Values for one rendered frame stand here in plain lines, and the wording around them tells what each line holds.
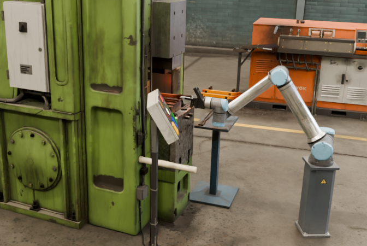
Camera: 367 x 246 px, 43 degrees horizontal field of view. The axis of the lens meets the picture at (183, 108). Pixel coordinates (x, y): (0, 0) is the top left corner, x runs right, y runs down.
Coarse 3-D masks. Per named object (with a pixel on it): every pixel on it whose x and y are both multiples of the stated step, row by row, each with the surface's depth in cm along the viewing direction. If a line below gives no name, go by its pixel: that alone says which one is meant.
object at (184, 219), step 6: (192, 204) 408; (186, 210) 397; (192, 210) 398; (198, 210) 398; (180, 216) 386; (186, 216) 388; (192, 216) 388; (162, 222) 378; (168, 222) 377; (174, 222) 376; (180, 222) 378; (186, 222) 378; (168, 228) 370; (174, 228) 370; (180, 228) 370
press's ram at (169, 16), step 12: (156, 0) 341; (168, 0) 345; (180, 0) 348; (156, 12) 331; (168, 12) 327; (180, 12) 344; (156, 24) 333; (168, 24) 330; (180, 24) 347; (156, 36) 336; (168, 36) 332; (180, 36) 350; (156, 48) 338; (168, 48) 335; (180, 48) 353
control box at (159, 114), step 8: (152, 96) 305; (160, 96) 307; (152, 104) 287; (160, 104) 291; (152, 112) 287; (160, 112) 288; (160, 120) 289; (168, 120) 290; (160, 128) 291; (168, 128) 291; (168, 136) 293; (176, 136) 293
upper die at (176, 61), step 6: (180, 54) 355; (156, 60) 347; (162, 60) 345; (168, 60) 343; (174, 60) 345; (180, 60) 357; (156, 66) 348; (162, 66) 346; (168, 66) 344; (174, 66) 347
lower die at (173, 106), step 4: (168, 100) 363; (180, 100) 368; (168, 104) 358; (172, 104) 356; (176, 104) 362; (180, 104) 369; (172, 108) 354; (176, 108) 363; (180, 108) 370; (172, 112) 355
